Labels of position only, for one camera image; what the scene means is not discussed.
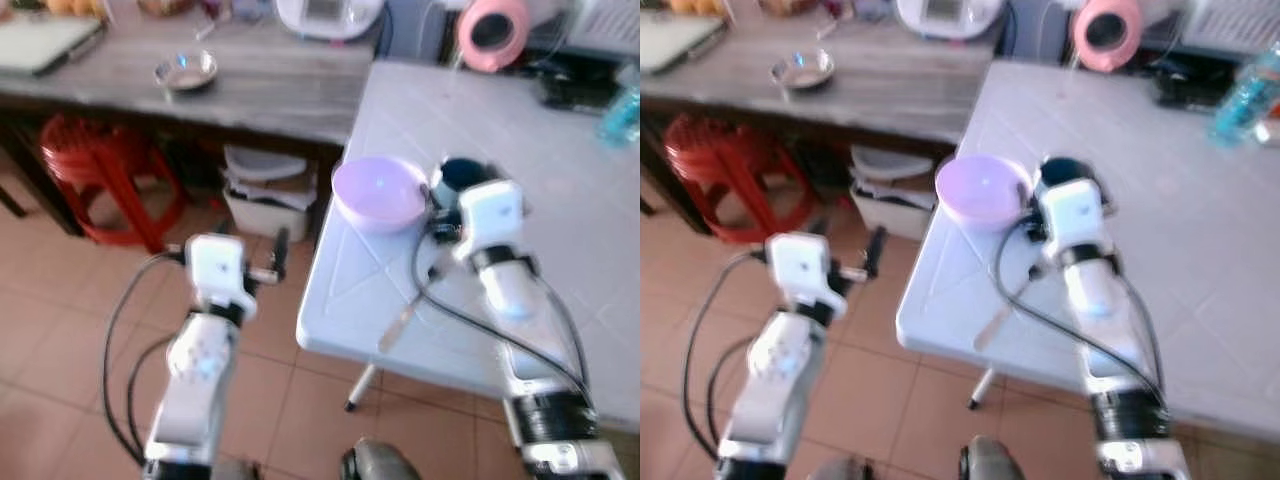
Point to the teal plastic bottle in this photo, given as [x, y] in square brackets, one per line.
[622, 115]
[1245, 100]

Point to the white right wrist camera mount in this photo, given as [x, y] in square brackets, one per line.
[492, 218]
[1075, 216]

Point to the black appliance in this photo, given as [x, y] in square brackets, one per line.
[575, 85]
[1195, 82]

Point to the white storage box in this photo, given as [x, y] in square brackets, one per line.
[890, 205]
[265, 205]

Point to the beige long utensil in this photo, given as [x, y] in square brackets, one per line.
[402, 320]
[1000, 318]

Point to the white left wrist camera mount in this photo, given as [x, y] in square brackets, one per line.
[220, 268]
[803, 268]

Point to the grey robot foot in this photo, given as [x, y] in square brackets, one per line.
[995, 460]
[378, 462]

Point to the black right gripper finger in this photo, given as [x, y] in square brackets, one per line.
[1032, 218]
[442, 222]

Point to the pink round container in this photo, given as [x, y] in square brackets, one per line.
[1085, 52]
[470, 50]

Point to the grey wooden counter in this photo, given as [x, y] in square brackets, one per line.
[900, 95]
[270, 95]

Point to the grey slotted crate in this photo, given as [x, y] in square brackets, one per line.
[600, 25]
[1230, 22]

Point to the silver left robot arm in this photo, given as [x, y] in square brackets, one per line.
[775, 375]
[195, 375]

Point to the white rice cooker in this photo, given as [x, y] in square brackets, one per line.
[950, 15]
[330, 15]

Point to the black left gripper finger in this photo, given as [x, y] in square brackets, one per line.
[281, 255]
[877, 252]

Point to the red plastic stool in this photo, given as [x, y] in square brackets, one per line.
[105, 165]
[725, 162]

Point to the purple plastic bowl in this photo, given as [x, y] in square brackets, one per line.
[378, 192]
[982, 190]

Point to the small metal bowl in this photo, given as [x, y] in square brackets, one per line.
[802, 68]
[186, 70]

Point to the white flat tray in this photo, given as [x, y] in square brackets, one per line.
[675, 42]
[40, 42]

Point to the white plastic folding table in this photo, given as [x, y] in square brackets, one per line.
[1190, 260]
[560, 230]

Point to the white table leg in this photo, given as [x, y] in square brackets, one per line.
[982, 388]
[361, 388]

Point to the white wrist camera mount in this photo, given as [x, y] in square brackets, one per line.
[220, 268]
[1075, 216]
[492, 218]
[803, 268]

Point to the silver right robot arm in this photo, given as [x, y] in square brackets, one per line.
[520, 330]
[1110, 335]

